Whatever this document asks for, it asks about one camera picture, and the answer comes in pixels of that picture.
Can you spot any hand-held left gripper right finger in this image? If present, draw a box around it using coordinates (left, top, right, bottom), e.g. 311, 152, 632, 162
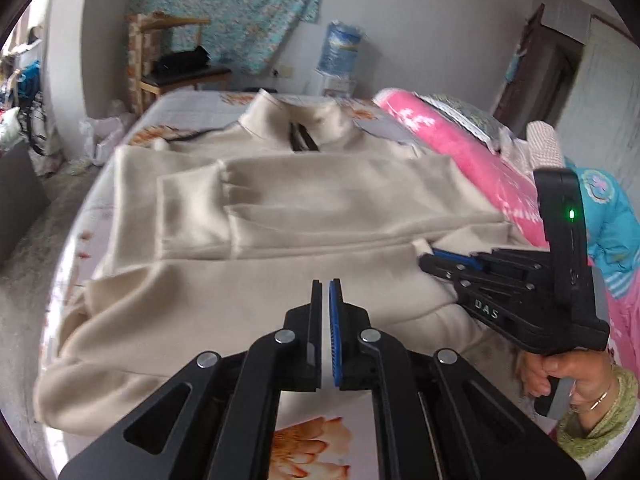
327, 279, 587, 480

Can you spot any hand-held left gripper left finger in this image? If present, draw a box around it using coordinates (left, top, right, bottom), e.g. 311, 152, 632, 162
57, 280, 323, 480

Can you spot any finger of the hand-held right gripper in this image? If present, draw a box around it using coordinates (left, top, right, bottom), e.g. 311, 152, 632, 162
432, 247, 551, 271
419, 255, 553, 293

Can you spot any cream zip jacket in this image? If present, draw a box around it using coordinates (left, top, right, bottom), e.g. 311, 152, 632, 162
32, 92, 526, 433

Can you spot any person's right forearm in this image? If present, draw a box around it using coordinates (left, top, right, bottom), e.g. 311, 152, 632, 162
557, 362, 638, 476

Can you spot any person's right hand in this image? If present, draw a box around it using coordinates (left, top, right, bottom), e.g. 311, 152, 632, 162
516, 350, 616, 413

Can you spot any teal blue blanket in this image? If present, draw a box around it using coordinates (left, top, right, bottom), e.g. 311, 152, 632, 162
562, 157, 640, 301

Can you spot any floral checked bed sheet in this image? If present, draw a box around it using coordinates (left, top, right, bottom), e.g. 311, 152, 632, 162
45, 87, 541, 480

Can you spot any pink floral blanket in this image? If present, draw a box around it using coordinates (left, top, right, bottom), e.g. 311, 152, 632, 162
372, 87, 640, 376

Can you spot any floral pillow with lace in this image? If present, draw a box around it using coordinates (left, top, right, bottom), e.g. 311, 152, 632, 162
417, 92, 506, 153

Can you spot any pink white knit cloth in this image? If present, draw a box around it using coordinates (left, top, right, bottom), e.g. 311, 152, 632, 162
500, 120, 566, 176

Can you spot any dark brown door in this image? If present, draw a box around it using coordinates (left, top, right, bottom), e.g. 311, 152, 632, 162
492, 2, 586, 136

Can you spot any white water dispenser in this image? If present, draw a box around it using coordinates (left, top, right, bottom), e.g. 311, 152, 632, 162
310, 72, 358, 98

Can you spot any white panelled door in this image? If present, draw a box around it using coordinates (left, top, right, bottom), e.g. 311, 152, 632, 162
565, 12, 640, 171

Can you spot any blue water jug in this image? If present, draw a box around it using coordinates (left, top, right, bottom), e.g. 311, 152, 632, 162
317, 20, 366, 78

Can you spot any white plastic bag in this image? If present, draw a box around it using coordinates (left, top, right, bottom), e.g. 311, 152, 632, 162
80, 112, 136, 166

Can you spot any black bag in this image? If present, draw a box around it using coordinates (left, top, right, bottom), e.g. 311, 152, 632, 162
150, 46, 211, 75

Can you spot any wooden chair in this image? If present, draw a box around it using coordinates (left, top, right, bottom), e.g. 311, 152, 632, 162
127, 12, 233, 116

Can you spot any wheelchair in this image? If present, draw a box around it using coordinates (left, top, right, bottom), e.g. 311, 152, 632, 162
15, 60, 56, 161

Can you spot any gold bracelet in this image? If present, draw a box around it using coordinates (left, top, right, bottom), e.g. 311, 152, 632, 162
570, 380, 615, 413

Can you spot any teal floral wall cloth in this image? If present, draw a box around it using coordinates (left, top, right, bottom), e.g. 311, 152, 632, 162
127, 0, 331, 76

